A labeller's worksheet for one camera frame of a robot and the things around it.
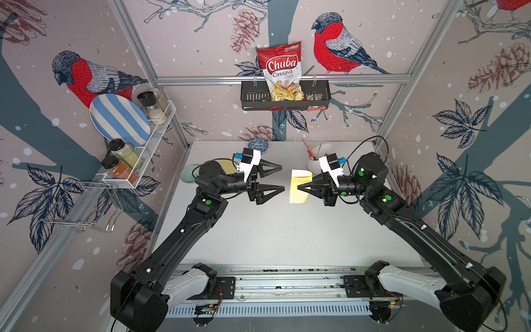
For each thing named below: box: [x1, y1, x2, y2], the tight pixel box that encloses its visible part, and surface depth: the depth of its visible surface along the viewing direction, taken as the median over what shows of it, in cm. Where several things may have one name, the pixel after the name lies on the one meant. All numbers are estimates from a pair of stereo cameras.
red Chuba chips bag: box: [255, 40, 305, 101], surface depth 83 cm
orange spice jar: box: [100, 154, 139, 185], surface depth 63 cm
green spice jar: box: [105, 138, 143, 171], surface depth 67 cm
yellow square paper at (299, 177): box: [289, 168, 313, 204], surface depth 58 cm
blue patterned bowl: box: [247, 138, 269, 154], surface depth 120 cm
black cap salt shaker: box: [137, 91, 168, 126], surface depth 83 cm
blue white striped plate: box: [89, 93, 151, 147], surface depth 73 cm
